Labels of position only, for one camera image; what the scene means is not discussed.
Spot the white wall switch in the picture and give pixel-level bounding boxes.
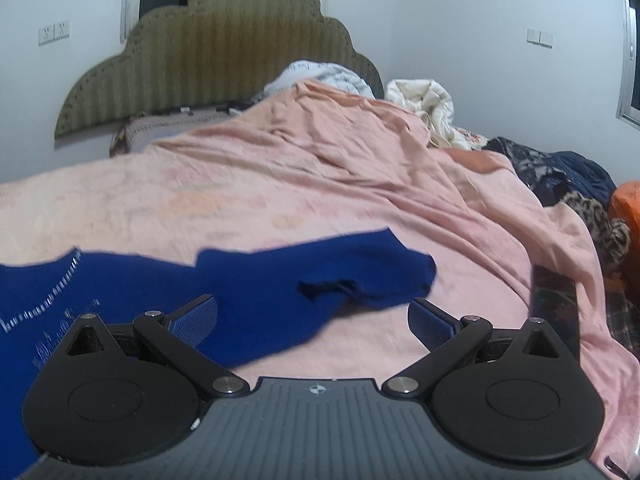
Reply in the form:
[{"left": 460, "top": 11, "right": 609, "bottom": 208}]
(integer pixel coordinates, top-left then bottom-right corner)
[{"left": 526, "top": 28, "right": 554, "bottom": 49}]

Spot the right side window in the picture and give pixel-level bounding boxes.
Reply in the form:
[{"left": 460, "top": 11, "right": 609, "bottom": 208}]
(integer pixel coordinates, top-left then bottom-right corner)
[{"left": 618, "top": 0, "right": 639, "bottom": 127}]

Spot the dark patterned clothes pile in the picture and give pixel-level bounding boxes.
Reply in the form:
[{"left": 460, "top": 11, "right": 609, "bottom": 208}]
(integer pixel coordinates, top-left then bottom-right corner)
[{"left": 484, "top": 136, "right": 616, "bottom": 208}]

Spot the cream crumpled comforter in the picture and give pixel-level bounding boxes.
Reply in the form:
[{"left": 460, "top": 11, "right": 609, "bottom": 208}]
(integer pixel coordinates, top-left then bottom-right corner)
[{"left": 385, "top": 79, "right": 477, "bottom": 151}]

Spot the leopard print garment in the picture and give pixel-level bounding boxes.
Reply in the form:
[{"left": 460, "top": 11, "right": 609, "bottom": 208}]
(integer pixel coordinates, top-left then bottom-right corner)
[{"left": 560, "top": 191, "right": 631, "bottom": 275}]

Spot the blue knit sweater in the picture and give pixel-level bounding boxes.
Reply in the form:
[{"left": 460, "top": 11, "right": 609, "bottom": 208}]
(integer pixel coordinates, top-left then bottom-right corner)
[{"left": 1, "top": 230, "right": 436, "bottom": 479}]

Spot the beige patterned pillow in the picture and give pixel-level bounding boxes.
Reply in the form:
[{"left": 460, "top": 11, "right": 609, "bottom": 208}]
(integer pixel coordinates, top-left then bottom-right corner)
[{"left": 110, "top": 106, "right": 243, "bottom": 157}]

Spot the pink bed blanket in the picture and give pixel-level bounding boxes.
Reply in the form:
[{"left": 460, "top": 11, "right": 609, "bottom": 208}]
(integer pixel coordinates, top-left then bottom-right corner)
[{"left": 1, "top": 81, "right": 639, "bottom": 471}]

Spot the plaid fabric at bedside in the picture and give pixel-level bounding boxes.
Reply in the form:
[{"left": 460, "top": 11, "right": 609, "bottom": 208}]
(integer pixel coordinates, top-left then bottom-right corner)
[{"left": 529, "top": 266, "right": 639, "bottom": 359}]

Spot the white wall socket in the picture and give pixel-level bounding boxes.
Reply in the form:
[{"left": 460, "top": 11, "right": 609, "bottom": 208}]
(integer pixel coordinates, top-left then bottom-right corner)
[{"left": 38, "top": 21, "right": 70, "bottom": 46}]

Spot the orange cloth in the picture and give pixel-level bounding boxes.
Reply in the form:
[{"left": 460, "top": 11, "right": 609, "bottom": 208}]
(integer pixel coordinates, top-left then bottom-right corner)
[{"left": 608, "top": 180, "right": 640, "bottom": 245}]

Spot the olive green padded headboard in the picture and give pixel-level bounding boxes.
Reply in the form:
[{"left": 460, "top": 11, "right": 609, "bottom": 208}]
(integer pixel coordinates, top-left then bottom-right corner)
[{"left": 54, "top": 0, "right": 384, "bottom": 139}]

